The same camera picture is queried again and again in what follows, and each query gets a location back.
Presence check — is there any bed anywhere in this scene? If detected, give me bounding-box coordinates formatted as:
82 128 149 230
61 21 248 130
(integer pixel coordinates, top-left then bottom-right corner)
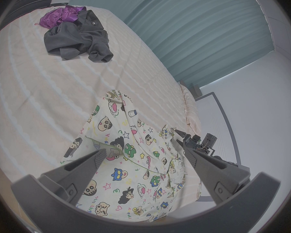
0 5 242 227

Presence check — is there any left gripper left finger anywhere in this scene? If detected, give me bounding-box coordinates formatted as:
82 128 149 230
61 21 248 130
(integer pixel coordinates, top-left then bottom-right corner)
40 149 107 204

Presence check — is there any black chest of drawers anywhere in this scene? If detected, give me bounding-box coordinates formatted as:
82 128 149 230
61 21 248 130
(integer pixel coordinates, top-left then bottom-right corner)
5 0 57 25

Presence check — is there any purple satin garment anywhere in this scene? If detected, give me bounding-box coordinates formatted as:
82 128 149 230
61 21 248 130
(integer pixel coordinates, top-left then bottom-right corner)
39 6 86 28

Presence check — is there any white printed pyjama top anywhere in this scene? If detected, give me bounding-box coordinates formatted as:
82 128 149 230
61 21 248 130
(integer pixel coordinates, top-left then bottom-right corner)
61 89 204 224

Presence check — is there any black shirt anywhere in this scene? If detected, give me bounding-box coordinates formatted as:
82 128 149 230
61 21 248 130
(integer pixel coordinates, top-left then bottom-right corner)
44 9 114 63

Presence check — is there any cream pillow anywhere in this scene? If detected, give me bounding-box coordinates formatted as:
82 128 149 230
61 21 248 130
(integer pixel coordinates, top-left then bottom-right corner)
179 84 202 135

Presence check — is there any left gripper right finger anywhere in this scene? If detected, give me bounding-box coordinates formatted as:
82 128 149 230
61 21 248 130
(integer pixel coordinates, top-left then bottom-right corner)
183 146 251 204

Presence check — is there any blue-green curtain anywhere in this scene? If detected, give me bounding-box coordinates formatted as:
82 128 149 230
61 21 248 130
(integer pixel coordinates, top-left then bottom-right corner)
68 0 275 88

